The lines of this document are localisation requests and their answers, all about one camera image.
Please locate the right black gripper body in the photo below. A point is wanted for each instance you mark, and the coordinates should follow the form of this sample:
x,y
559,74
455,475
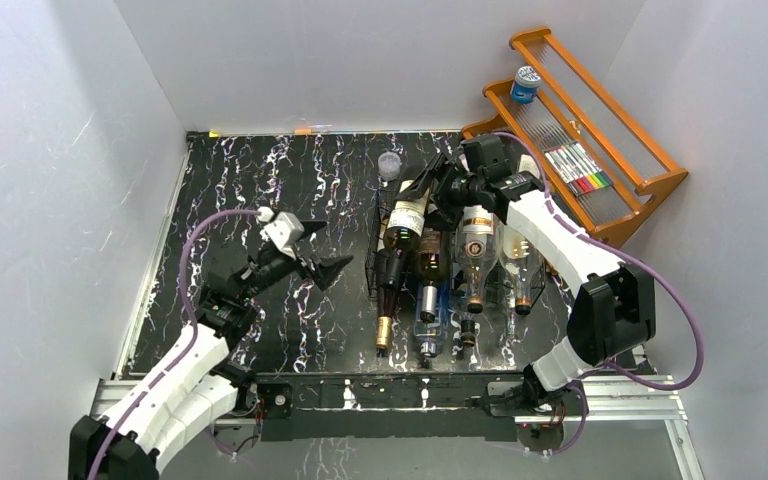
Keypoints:
x,y
463,188

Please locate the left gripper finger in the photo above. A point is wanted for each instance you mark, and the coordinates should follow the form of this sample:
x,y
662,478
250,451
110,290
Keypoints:
x,y
324,272
311,226

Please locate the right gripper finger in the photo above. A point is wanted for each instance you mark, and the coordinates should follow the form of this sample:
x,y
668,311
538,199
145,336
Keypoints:
x,y
445,214
433,172

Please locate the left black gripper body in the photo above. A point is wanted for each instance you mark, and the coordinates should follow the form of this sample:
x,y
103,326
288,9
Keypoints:
x,y
271,272

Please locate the green silver-foil wine bottle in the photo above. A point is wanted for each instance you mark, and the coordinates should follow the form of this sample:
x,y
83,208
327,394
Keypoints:
x,y
434,263

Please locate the clear bottle white gold label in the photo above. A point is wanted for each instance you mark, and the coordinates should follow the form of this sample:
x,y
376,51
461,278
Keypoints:
x,y
476,254

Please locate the dark green white-label wine bottle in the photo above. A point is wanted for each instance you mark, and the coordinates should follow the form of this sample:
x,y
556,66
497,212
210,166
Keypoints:
x,y
401,238

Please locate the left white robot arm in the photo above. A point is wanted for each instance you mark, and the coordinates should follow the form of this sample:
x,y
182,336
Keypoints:
x,y
196,383

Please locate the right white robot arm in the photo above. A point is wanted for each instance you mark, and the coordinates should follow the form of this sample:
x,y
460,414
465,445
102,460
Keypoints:
x,y
614,299

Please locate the dark red gold-foil wine bottle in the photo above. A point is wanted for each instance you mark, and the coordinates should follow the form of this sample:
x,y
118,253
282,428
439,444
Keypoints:
x,y
384,324

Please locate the orange wooden shelf rack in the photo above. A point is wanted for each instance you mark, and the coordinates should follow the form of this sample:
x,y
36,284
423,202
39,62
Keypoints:
x,y
571,105

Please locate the blue clear glass bottle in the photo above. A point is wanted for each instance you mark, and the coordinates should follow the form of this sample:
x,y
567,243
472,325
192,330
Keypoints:
x,y
430,337

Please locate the clear bottle black gold label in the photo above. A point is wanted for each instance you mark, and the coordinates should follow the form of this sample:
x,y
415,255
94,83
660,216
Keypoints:
x,y
468,328

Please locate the small clear plastic cup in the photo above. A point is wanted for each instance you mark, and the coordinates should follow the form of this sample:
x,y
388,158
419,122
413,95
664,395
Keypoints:
x,y
389,166

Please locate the pack of coloured markers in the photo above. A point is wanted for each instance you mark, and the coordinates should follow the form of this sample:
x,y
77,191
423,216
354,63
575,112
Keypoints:
x,y
577,170

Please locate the blue white lidded jar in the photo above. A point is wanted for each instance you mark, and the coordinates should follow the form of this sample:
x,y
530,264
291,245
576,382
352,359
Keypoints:
x,y
525,85

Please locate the black wire wine rack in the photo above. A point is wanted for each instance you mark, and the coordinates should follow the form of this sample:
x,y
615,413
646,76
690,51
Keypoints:
x,y
499,283

